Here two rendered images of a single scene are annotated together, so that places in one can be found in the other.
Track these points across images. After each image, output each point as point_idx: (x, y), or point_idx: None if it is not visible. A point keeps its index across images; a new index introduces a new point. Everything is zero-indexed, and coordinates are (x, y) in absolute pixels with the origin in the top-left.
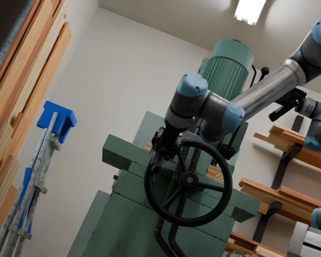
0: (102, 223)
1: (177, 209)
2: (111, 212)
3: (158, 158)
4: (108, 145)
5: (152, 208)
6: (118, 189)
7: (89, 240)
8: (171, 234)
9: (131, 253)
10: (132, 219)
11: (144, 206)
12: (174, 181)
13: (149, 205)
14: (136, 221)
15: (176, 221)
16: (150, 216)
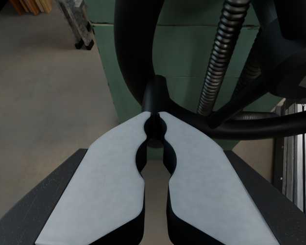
0: (111, 72)
1: (244, 76)
2: (114, 56)
3: (148, 130)
4: None
5: (183, 23)
6: (98, 15)
7: (110, 92)
8: (233, 116)
9: (170, 90)
10: (152, 53)
11: (165, 26)
12: (236, 16)
13: (175, 20)
14: (160, 54)
15: (246, 140)
16: (183, 39)
